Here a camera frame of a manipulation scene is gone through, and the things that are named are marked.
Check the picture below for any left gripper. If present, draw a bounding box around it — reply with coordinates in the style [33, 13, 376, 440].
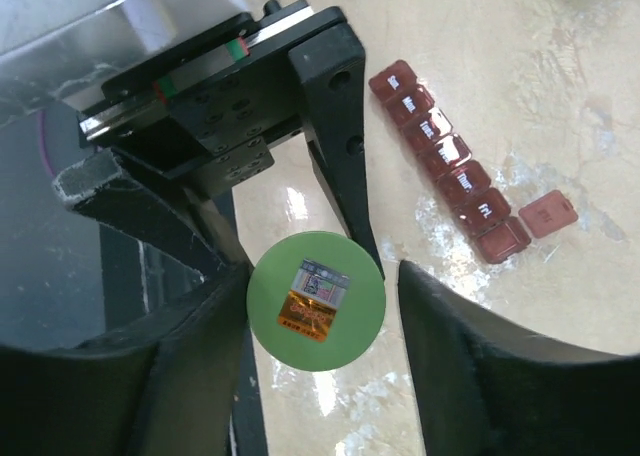
[53, 0, 383, 279]

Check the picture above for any red weekly pill organizer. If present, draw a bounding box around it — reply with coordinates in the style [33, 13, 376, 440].
[368, 60, 579, 264]

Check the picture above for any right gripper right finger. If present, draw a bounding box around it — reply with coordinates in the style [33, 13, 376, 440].
[397, 261, 639, 455]

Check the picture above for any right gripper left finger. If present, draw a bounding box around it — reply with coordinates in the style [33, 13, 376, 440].
[1, 264, 249, 455]

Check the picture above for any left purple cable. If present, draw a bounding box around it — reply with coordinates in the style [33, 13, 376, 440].
[38, 110, 54, 177]

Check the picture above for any green pill bottle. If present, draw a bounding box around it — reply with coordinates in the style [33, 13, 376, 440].
[247, 231, 386, 372]

